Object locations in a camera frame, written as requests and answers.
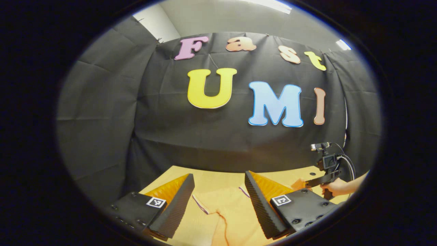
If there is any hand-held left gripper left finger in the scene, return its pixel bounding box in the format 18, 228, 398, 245
102, 173, 195, 241

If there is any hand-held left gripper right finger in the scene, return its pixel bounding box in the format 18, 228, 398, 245
244, 170, 339, 240

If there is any orange T-shirt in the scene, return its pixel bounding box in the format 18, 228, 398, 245
178, 178, 312, 246

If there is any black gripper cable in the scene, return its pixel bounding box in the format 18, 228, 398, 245
329, 142, 356, 182

